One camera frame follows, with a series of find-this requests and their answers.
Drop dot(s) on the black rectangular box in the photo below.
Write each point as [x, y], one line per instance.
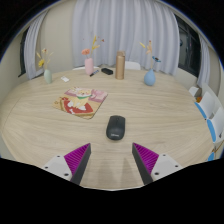
[107, 71]

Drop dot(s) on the cartoon print mouse pad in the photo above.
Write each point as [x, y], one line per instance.
[80, 103]

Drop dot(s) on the blue marker pen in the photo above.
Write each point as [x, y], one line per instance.
[94, 73]

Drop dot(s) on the white and blue chairs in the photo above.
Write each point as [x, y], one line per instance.
[208, 105]

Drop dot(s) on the white chair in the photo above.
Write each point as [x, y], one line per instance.
[133, 65]

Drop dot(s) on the small white remote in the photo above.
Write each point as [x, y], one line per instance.
[65, 79]

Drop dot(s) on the blue vase with dried flowers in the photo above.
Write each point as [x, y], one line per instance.
[149, 78]

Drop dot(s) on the black computer mouse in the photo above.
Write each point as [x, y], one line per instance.
[115, 128]

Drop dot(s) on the green vase with yellow flowers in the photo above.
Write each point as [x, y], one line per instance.
[48, 76]

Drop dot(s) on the pink vase with flowers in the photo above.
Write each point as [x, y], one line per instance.
[89, 66]

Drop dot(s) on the wide white curtain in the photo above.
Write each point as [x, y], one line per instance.
[126, 26]

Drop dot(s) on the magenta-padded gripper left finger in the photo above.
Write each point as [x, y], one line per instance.
[56, 165]

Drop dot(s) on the dark window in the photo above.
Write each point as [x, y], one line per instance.
[188, 46]
[22, 53]

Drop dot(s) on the narrow white curtain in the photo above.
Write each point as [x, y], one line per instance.
[203, 63]
[31, 50]

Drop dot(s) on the bronze drink bottle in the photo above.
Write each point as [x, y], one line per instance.
[120, 66]

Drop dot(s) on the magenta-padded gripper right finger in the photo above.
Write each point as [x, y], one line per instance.
[166, 165]

